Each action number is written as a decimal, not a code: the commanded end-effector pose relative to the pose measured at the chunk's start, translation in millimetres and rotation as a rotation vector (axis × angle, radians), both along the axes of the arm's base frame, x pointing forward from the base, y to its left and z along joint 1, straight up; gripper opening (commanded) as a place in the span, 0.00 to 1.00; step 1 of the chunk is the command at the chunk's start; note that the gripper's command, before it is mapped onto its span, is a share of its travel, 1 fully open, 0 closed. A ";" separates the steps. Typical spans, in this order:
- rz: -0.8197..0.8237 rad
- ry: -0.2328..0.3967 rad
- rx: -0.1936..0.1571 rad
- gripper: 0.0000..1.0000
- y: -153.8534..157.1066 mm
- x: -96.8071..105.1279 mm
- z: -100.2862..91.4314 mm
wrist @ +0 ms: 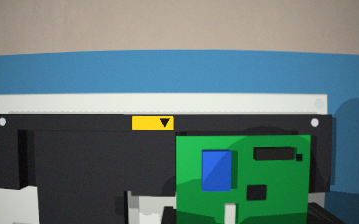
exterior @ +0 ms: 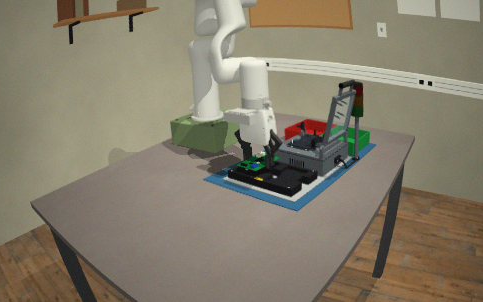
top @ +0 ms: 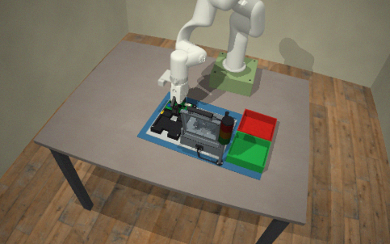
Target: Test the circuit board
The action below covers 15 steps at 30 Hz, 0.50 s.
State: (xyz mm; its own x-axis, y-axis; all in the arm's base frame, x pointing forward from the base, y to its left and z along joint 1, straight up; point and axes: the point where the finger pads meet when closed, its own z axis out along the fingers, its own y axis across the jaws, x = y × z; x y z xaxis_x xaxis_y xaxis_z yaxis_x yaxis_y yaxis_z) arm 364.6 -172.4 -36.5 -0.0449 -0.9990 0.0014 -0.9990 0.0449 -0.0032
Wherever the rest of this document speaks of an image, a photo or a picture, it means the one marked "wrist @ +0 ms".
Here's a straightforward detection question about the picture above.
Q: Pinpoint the green circuit board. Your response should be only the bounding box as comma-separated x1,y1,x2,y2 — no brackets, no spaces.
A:
176,135,311,224

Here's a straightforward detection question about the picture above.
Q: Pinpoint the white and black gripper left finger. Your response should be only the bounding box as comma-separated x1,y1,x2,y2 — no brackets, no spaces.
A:
161,206,177,224

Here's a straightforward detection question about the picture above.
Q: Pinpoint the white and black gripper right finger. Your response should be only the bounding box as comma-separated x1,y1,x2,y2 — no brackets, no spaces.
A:
306,202,346,224

